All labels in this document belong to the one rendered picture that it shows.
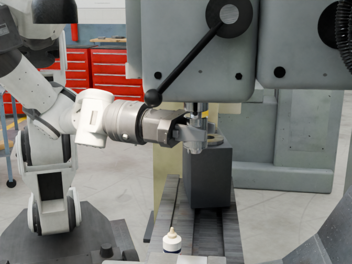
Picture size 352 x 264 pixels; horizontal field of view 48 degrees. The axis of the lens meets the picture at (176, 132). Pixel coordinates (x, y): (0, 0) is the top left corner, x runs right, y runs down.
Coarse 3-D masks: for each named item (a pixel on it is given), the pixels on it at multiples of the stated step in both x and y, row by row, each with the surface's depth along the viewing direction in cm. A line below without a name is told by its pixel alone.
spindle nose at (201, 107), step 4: (184, 104) 75; (188, 104) 74; (192, 104) 74; (200, 104) 74; (204, 104) 74; (184, 108) 75; (188, 108) 74; (192, 108) 74; (200, 108) 74; (204, 108) 74
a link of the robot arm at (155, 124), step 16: (128, 112) 78; (144, 112) 79; (160, 112) 81; (176, 112) 80; (128, 128) 78; (144, 128) 77; (160, 128) 74; (144, 144) 82; (160, 144) 75; (176, 144) 77
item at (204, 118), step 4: (184, 116) 76; (188, 116) 76; (192, 116) 76; (200, 116) 76; (204, 116) 76; (184, 120) 76; (188, 120) 75; (192, 120) 75; (196, 120) 74; (200, 120) 75; (204, 120) 75
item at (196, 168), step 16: (208, 144) 114; (224, 144) 116; (192, 160) 113; (208, 160) 113; (224, 160) 114; (192, 176) 114; (208, 176) 115; (224, 176) 115; (192, 192) 116; (208, 192) 116; (224, 192) 117
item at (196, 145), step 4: (184, 124) 76; (188, 124) 75; (192, 124) 75; (196, 124) 75; (200, 124) 75; (204, 124) 75; (200, 128) 75; (204, 128) 76; (184, 144) 77; (188, 144) 76; (192, 144) 76; (196, 144) 76; (200, 144) 76; (204, 144) 77; (188, 148) 77; (192, 148) 76; (196, 148) 76; (200, 148) 76; (204, 148) 77
